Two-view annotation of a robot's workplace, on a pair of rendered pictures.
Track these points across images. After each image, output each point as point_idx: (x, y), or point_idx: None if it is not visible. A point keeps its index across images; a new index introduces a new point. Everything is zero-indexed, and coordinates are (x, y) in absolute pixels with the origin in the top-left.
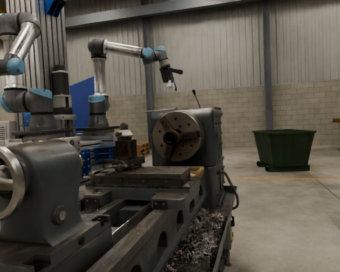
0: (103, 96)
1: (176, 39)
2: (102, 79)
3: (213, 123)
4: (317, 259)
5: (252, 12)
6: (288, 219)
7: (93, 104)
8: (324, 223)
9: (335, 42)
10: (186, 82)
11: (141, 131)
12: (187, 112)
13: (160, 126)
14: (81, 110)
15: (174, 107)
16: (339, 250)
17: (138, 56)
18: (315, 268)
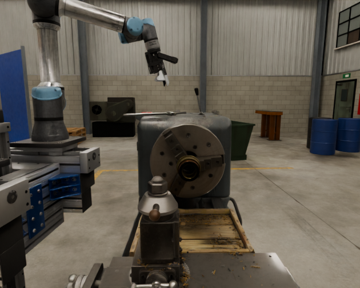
0: (60, 90)
1: None
2: (54, 59)
3: (231, 139)
4: (301, 272)
5: (191, 1)
6: (252, 220)
7: (42, 103)
8: (285, 223)
9: (260, 42)
10: (124, 66)
11: (74, 114)
12: (194, 122)
13: (163, 145)
14: (2, 90)
15: (111, 91)
16: (314, 256)
17: (119, 30)
18: (305, 286)
